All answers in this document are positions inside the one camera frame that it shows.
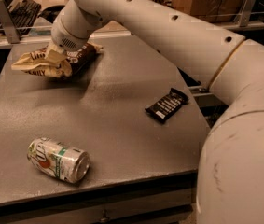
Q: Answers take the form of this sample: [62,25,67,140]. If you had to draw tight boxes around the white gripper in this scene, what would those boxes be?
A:
[11,0,103,73]

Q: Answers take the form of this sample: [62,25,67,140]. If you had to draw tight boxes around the brown sea salt chip bag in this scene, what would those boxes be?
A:
[22,43,103,78]

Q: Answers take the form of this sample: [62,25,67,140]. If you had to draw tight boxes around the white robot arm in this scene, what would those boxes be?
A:
[21,0,264,224]

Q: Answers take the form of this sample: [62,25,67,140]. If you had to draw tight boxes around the black rxbar chocolate bar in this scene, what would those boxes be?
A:
[145,88,188,123]

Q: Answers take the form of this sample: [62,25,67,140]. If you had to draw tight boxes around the black headphones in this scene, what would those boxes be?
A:
[39,5,63,23]

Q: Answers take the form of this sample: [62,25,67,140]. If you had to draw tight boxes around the black keyboard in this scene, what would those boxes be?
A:
[8,0,41,35]

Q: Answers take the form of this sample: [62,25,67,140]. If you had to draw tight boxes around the silver 7up soda can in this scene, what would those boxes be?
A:
[27,137,90,184]

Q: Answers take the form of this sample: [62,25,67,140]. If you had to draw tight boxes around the brown cardboard box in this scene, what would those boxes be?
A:
[172,0,243,23]

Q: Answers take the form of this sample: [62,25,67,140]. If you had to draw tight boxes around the grey left metal bracket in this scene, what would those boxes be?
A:
[0,0,20,44]

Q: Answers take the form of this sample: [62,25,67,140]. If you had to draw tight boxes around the grey metal bracket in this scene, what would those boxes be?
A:
[236,0,256,27]
[0,0,20,44]

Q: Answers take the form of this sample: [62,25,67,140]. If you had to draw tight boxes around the grey metal rail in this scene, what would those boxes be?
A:
[189,86,225,108]

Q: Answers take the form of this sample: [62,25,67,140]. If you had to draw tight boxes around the grey right metal bracket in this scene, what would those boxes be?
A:
[236,0,256,27]

